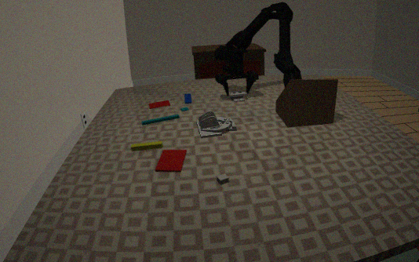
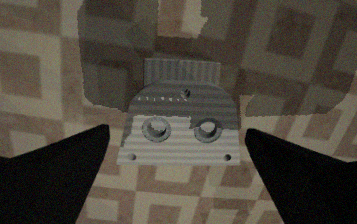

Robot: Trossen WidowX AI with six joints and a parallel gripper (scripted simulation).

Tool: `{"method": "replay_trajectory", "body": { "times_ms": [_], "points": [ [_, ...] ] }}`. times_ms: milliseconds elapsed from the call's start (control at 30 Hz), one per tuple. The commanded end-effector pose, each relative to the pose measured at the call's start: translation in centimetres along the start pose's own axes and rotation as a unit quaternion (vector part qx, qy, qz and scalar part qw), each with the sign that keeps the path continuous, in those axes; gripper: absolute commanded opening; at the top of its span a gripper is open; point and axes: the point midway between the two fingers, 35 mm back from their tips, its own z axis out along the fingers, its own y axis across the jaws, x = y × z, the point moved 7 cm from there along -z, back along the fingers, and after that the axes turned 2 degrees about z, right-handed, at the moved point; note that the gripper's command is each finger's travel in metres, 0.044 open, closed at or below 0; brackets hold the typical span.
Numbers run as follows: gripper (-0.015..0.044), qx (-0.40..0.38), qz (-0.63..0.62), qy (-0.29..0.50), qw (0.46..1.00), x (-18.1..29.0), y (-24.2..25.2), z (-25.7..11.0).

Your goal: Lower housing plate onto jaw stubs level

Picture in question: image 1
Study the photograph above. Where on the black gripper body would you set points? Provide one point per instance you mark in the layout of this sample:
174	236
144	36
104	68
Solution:
237	72

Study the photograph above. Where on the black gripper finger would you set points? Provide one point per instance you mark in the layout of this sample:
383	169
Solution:
249	84
226	87

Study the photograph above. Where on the teal long thin bar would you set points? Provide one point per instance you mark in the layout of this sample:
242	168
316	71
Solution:
159	119

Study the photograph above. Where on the yellow rectangular bar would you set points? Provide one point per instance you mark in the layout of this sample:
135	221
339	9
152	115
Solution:
146	146

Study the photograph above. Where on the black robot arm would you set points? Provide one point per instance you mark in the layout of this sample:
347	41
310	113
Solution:
283	59

